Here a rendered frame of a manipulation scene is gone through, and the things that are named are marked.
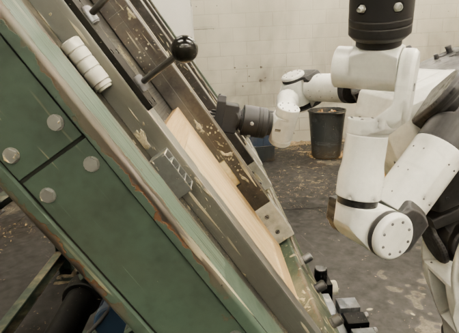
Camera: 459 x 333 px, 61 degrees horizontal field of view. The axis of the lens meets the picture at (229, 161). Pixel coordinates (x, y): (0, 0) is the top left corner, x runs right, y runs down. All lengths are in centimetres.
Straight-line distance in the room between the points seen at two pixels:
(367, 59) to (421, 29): 633
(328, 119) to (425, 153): 456
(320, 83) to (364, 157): 67
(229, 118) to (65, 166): 76
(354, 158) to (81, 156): 42
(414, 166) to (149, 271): 48
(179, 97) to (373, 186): 57
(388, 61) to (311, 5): 575
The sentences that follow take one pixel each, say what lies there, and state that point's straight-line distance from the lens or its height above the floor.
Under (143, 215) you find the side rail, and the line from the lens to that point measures 39.
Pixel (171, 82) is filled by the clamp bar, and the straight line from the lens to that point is 103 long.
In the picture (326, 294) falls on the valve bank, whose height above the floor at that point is 74.
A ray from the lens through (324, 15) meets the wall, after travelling 639.
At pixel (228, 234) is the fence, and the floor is 114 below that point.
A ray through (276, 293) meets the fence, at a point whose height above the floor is 102.
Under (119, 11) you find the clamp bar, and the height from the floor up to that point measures 154.
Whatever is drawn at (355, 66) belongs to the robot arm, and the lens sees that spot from 63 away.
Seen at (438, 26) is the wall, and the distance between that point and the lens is 707.
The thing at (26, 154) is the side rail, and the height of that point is 135.
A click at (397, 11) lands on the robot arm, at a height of 147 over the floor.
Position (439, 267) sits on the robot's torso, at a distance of 124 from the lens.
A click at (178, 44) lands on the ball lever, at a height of 144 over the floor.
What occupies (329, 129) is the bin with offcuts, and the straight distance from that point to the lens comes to 532.
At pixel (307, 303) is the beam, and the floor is 90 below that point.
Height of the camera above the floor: 143
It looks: 15 degrees down
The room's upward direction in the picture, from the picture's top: 3 degrees counter-clockwise
